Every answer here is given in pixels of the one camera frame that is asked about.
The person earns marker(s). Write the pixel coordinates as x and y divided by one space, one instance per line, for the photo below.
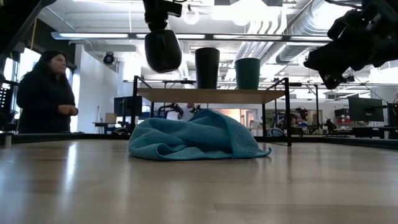
43 99
186 113

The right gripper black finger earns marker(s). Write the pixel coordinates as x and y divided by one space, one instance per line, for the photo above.
373 15
332 62

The cardboard box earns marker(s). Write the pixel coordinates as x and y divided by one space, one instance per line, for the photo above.
110 118

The black monitor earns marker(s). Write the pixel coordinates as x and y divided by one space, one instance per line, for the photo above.
365 109
127 105

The black background robot arm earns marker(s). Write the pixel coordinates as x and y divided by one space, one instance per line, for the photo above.
169 109

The green cup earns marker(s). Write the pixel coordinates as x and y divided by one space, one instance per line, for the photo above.
247 74

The wooden shelf with black frame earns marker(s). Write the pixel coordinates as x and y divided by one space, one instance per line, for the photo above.
202 96

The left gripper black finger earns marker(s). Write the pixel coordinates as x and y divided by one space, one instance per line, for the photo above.
158 24

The silver ventilation duct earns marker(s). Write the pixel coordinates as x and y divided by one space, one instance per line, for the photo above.
298 28

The white rounded device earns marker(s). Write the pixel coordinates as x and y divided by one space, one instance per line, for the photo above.
275 133

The blue microfibre cloth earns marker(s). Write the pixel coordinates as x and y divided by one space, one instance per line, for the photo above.
192 140

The black perforated stand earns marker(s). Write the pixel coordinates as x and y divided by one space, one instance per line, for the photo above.
4 99

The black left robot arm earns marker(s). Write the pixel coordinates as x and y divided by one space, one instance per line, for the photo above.
18 18

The person's hand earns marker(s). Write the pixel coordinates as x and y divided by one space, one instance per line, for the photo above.
68 110

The tall black cup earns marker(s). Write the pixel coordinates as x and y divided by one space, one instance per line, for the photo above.
207 68

